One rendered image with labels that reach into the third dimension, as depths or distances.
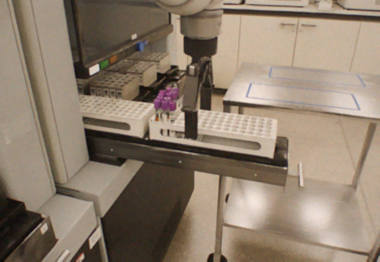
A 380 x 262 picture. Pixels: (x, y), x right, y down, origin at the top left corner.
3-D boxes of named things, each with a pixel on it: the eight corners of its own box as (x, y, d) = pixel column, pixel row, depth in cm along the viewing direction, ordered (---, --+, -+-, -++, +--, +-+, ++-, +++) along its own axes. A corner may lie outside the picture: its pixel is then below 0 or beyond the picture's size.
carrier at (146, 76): (152, 78, 114) (151, 63, 112) (157, 79, 114) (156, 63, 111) (138, 89, 104) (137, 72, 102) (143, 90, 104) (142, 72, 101)
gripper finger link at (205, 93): (200, 88, 78) (200, 87, 78) (199, 113, 81) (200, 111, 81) (211, 89, 77) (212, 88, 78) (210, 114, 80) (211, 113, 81)
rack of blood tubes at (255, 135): (149, 143, 75) (147, 121, 73) (163, 125, 84) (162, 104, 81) (272, 163, 68) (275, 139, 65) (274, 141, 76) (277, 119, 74)
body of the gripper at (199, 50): (213, 40, 61) (211, 84, 65) (221, 33, 68) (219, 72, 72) (177, 38, 63) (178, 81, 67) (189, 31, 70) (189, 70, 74)
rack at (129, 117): (44, 126, 84) (40, 105, 81) (66, 111, 92) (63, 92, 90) (142, 142, 76) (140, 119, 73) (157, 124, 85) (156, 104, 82)
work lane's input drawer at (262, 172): (34, 148, 86) (27, 120, 82) (65, 126, 98) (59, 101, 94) (303, 198, 67) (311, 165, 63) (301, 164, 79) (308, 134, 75)
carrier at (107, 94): (122, 91, 103) (120, 74, 100) (127, 91, 102) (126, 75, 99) (104, 104, 93) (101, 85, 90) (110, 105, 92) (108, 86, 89)
